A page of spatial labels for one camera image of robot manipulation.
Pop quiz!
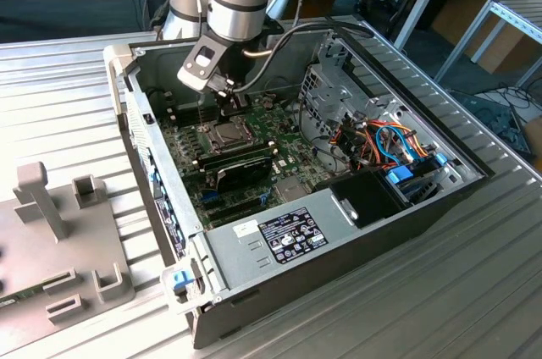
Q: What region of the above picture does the metal socket cover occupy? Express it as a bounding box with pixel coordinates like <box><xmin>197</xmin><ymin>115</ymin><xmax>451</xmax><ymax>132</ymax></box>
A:
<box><xmin>206</xmin><ymin>115</ymin><xmax>257</xmax><ymax>153</ymax></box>

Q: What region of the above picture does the silver topped CPU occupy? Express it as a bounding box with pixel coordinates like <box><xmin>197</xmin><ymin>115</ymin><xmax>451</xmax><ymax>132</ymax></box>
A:
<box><xmin>215</xmin><ymin>123</ymin><xmax>246</xmax><ymax>145</ymax></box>

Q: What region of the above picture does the CPU socket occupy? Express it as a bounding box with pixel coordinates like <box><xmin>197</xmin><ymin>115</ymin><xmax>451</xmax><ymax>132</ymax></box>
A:
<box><xmin>199</xmin><ymin>116</ymin><xmax>257</xmax><ymax>156</ymax></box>

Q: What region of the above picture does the silver drive cage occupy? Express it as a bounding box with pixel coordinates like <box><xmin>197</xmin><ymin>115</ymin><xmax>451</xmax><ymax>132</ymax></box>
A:
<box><xmin>298</xmin><ymin>64</ymin><xmax>369</xmax><ymax>140</ymax></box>

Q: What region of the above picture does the black graphics card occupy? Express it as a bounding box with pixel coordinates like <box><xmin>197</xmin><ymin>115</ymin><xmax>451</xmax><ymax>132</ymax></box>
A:
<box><xmin>205</xmin><ymin>154</ymin><xmax>274</xmax><ymax>195</ymax></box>

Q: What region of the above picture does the green motherboard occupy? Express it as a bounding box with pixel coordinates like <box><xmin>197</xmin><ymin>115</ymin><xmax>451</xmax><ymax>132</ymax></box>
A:
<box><xmin>158</xmin><ymin>96</ymin><xmax>352</xmax><ymax>229</ymax></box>

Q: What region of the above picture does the silver chipset heatsink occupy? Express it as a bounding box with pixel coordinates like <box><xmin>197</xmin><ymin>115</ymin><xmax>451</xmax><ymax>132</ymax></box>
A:
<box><xmin>274</xmin><ymin>176</ymin><xmax>310</xmax><ymax>203</ymax></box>

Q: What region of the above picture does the black plastic shroud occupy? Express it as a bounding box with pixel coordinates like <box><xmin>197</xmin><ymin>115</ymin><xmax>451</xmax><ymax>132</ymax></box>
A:
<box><xmin>311</xmin><ymin>166</ymin><xmax>414</xmax><ymax>229</ymax></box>

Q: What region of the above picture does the silver power supply unit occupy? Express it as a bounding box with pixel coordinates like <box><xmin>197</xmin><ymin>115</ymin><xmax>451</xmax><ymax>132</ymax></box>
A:
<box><xmin>202</xmin><ymin>187</ymin><xmax>361</xmax><ymax>292</ymax></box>

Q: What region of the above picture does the blue disk carrier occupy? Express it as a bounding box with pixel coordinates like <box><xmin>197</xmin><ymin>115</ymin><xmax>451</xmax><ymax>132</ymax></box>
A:
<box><xmin>384</xmin><ymin>165</ymin><xmax>415</xmax><ymax>187</ymax></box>

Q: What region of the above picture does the blue case latch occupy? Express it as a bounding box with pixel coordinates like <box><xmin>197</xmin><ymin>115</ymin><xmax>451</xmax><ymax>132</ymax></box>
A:
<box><xmin>170</xmin><ymin>268</ymin><xmax>192</xmax><ymax>295</ymax></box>

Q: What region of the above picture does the brown cardboard box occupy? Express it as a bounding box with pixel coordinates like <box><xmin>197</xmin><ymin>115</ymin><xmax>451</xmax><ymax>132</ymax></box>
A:
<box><xmin>431</xmin><ymin>0</ymin><xmax>541</xmax><ymax>75</ymax></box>

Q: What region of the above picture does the open black PC case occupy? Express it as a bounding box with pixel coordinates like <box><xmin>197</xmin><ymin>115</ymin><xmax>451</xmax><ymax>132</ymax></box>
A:
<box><xmin>103</xmin><ymin>22</ymin><xmax>497</xmax><ymax>351</ymax></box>

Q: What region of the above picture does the grey parts rack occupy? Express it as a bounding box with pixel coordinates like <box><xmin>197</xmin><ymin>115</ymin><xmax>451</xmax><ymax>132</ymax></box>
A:
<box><xmin>0</xmin><ymin>161</ymin><xmax>137</xmax><ymax>337</ymax></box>

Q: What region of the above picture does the brown cardboard piece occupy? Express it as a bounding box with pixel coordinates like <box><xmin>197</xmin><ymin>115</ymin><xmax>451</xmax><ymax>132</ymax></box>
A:
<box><xmin>523</xmin><ymin>115</ymin><xmax>542</xmax><ymax>162</ymax></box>

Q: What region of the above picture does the green RAM stick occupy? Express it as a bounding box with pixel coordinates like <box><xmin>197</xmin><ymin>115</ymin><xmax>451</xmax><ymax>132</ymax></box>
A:
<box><xmin>0</xmin><ymin>284</ymin><xmax>46</xmax><ymax>307</ymax></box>

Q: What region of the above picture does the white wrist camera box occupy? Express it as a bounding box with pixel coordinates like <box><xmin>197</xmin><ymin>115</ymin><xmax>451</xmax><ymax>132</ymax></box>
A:
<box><xmin>176</xmin><ymin>35</ymin><xmax>230</xmax><ymax>93</ymax></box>

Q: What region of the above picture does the orange wire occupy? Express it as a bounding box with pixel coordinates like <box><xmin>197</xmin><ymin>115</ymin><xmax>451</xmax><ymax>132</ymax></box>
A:
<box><xmin>359</xmin><ymin>119</ymin><xmax>429</xmax><ymax>165</ymax></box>

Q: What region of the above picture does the blue wire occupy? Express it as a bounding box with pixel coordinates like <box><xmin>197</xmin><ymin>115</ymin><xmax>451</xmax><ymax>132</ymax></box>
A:
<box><xmin>373</xmin><ymin>121</ymin><xmax>424</xmax><ymax>165</ymax></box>

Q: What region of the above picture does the aluminium frame shelf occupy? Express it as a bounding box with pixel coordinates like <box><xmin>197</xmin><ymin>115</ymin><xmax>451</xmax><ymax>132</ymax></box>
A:
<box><xmin>434</xmin><ymin>0</ymin><xmax>542</xmax><ymax>90</ymax></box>

